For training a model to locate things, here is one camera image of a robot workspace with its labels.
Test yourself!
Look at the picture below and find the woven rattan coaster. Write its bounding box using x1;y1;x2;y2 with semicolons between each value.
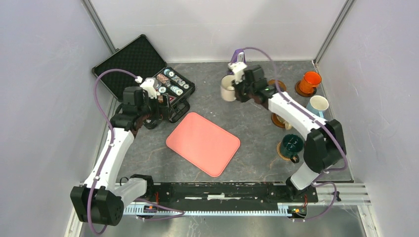
277;142;293;161

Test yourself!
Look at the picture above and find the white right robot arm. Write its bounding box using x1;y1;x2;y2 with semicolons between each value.
228;62;347;201

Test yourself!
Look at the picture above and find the orange mug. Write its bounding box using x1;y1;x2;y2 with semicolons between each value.
298;71;322;95

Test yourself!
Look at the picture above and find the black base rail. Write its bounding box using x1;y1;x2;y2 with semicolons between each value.
142;182;319;211

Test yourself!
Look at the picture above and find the white mug blue handle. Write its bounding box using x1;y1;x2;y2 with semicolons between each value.
306;95;329;118

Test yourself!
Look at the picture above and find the pink plastic tray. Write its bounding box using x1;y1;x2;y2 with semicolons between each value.
166;112;241;177

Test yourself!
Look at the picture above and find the black poker chip case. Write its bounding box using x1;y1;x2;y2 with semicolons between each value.
92;35;196;129

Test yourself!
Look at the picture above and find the brown wooden coaster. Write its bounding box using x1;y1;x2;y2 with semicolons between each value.
271;113;286;128
294;81;317;98
268;79;287;92

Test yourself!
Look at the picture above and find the purple metronome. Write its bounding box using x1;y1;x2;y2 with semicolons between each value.
229;48;246;64

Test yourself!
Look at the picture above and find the dark green mug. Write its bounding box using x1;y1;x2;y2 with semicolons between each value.
281;134;304;163

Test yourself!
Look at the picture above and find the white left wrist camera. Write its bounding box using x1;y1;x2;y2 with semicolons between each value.
135;76;157;99

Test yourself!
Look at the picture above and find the white ribbed black-rimmed mug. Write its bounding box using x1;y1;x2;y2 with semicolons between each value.
220;75;236;102

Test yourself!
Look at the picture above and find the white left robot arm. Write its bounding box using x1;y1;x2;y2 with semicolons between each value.
70;86;175;226

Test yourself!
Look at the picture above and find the aluminium frame rail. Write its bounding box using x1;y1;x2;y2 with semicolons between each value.
74;183;372;217

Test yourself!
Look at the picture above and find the beige mug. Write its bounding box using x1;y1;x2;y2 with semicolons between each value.
284;121;293;130

